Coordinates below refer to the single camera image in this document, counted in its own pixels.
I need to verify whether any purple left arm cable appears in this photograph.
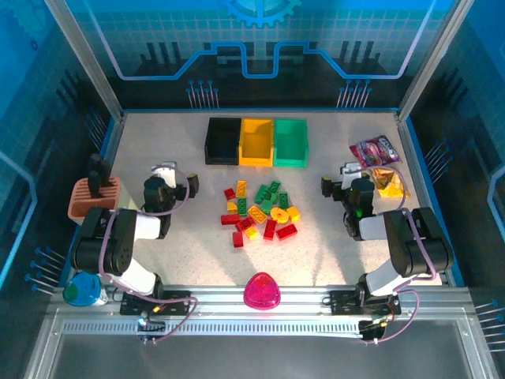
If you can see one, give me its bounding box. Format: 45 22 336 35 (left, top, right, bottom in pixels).
98 164 198 345

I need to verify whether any black plastic bin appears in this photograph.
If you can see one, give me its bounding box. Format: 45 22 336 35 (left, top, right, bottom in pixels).
204 117 242 166

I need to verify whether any pink translucent dome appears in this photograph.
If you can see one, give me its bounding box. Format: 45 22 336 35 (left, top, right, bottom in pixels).
243 272 282 311

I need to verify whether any yellow snack bag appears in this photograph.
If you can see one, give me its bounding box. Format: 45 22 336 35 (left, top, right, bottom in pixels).
371 165 411 199

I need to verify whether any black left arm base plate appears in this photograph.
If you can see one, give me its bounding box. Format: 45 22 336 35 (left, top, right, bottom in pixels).
120 290 193 317

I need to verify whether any aluminium frame post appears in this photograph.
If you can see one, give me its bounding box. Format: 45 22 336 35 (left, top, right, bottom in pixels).
396 0 473 122
43 0 126 122

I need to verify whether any slotted grey cable tray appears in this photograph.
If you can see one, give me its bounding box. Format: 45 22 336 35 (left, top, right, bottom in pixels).
62 320 372 337

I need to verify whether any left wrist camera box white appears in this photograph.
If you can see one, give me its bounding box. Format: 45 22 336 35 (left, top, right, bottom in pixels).
151 160 178 189

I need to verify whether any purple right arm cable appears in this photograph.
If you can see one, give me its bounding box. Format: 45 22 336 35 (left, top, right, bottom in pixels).
354 164 439 345

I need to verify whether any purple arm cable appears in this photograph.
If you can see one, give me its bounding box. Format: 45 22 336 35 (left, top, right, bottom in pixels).
354 164 439 345
98 164 198 345

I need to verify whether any purple candy bag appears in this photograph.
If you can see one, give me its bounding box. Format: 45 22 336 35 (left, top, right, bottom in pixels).
349 135 402 166

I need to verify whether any blue container with green cap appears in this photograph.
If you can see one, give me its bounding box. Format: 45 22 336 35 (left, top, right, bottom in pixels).
62 272 109 308

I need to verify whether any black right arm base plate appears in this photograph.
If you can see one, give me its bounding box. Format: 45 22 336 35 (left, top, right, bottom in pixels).
329 290 402 317

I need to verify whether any green plastic bin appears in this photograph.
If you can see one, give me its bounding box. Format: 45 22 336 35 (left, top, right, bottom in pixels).
272 118 310 169

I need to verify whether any pink and cream knife block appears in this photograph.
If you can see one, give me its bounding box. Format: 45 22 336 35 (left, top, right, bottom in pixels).
67 176 137 228

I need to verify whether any aluminium front rail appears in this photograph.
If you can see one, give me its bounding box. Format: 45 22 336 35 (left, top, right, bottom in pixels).
49 284 474 317

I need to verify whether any long yellow lego brick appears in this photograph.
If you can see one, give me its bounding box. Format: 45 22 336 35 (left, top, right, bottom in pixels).
247 205 269 226

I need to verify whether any yellow plastic bin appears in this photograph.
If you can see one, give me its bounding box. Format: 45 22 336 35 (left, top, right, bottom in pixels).
238 118 275 167

